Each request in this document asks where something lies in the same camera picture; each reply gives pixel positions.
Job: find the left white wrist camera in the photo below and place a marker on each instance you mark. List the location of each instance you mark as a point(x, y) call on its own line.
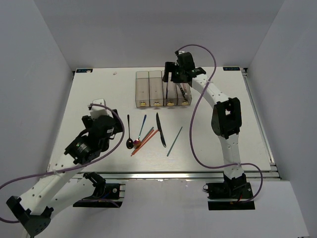
point(97, 111)

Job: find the xdof label sticker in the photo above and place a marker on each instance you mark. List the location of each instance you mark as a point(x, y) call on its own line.
point(84, 70)
point(231, 68)

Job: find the lone teal chopstick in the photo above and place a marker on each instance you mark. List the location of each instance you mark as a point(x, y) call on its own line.
point(174, 142)

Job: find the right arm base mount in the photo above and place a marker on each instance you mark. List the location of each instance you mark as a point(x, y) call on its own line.
point(221, 197)

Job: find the left xdof label sticker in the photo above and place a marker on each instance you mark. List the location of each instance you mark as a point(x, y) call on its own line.
point(84, 70)

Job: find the clear container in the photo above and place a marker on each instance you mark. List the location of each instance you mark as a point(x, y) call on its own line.
point(180, 99)
point(172, 98)
point(142, 96)
point(155, 88)

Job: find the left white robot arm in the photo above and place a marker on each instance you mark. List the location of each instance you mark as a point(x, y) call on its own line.
point(35, 208)

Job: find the aluminium table front rail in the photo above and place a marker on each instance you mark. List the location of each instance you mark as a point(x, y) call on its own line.
point(162, 176)

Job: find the black handled fork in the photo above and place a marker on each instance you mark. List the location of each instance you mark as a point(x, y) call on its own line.
point(182, 91)

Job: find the pink handled fork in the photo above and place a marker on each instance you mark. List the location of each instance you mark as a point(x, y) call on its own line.
point(186, 88)

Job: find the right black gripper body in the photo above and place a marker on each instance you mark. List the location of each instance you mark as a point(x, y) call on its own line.
point(177, 72)

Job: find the orange chopstick lower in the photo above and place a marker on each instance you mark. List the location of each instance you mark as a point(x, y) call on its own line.
point(134, 152)

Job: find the right xdof label sticker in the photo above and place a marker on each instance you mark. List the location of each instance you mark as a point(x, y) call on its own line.
point(231, 68)

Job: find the black knife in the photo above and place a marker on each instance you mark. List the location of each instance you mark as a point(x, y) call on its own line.
point(160, 130)

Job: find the teal chopstick by spoon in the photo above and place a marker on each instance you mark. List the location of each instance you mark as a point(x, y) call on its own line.
point(146, 135)

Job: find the orange chopstick upper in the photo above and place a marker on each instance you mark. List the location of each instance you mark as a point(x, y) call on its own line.
point(148, 136)

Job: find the black spoon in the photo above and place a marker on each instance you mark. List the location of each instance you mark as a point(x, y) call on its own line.
point(129, 142)

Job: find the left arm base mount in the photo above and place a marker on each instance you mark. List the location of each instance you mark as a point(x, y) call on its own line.
point(105, 194)

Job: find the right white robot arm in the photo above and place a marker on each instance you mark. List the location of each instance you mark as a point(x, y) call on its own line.
point(226, 117)

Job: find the blue handled iridescent spoon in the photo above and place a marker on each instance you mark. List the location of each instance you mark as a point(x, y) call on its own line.
point(141, 129)

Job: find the orange chopstick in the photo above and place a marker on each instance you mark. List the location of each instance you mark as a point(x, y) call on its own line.
point(148, 136)
point(134, 152)

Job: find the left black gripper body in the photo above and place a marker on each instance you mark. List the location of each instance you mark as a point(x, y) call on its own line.
point(118, 127)

